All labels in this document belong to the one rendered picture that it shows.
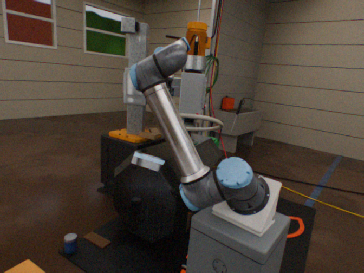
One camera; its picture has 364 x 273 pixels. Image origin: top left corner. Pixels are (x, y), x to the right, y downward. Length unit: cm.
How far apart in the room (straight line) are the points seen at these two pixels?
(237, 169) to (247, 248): 36
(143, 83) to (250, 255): 89
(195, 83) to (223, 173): 138
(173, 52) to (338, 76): 602
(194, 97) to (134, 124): 100
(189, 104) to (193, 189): 135
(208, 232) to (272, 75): 625
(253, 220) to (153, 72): 84
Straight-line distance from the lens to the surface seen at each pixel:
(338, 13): 714
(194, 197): 117
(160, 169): 208
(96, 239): 258
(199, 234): 137
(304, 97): 703
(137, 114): 306
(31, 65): 799
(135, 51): 303
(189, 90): 237
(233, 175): 111
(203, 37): 307
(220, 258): 136
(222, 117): 533
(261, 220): 131
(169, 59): 111
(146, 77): 111
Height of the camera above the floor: 156
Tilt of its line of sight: 15 degrees down
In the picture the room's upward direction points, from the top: 5 degrees clockwise
